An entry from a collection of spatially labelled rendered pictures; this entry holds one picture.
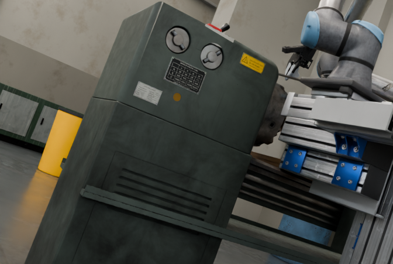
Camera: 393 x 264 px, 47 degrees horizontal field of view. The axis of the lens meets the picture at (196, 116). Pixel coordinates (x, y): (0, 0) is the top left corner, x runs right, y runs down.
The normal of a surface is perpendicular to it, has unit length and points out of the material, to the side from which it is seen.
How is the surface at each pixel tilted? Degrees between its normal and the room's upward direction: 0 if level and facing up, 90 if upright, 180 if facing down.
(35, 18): 90
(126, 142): 90
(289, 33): 90
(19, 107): 90
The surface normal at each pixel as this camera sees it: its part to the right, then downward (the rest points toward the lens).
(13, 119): 0.51, 0.11
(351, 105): -0.79, -0.35
